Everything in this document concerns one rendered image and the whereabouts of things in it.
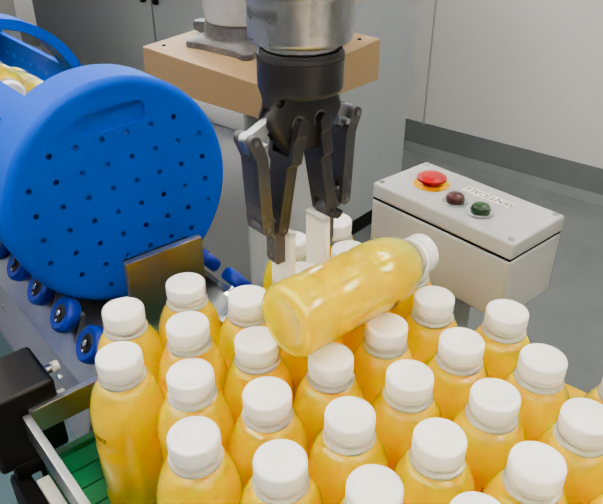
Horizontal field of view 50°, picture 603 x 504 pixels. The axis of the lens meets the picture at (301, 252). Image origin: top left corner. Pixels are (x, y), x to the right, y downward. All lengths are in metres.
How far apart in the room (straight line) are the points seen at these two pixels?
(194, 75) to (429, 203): 0.79
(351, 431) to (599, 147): 3.09
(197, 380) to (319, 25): 0.29
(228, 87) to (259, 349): 0.87
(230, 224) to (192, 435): 1.05
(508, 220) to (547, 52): 2.77
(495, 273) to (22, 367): 0.50
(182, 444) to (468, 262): 0.39
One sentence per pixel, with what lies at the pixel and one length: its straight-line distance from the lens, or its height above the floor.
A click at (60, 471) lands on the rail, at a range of 0.63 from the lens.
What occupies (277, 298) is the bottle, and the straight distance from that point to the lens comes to 0.53.
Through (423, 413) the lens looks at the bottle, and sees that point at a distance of 0.55.
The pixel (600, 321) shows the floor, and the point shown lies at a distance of 2.62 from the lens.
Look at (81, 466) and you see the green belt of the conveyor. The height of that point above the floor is 0.90.
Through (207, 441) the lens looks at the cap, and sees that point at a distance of 0.49.
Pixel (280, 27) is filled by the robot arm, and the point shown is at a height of 1.33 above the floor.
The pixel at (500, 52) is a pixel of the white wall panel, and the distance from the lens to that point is 3.58.
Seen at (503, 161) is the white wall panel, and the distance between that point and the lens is 3.69.
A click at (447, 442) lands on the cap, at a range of 0.50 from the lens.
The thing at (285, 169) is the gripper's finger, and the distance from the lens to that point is 0.58.
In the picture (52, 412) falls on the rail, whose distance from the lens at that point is 0.71.
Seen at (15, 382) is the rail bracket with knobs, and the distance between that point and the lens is 0.70.
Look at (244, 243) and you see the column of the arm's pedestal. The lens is 1.50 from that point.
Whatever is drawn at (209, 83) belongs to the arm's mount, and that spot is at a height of 1.04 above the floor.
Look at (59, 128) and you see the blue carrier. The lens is 0.75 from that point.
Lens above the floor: 1.43
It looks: 31 degrees down
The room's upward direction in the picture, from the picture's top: straight up
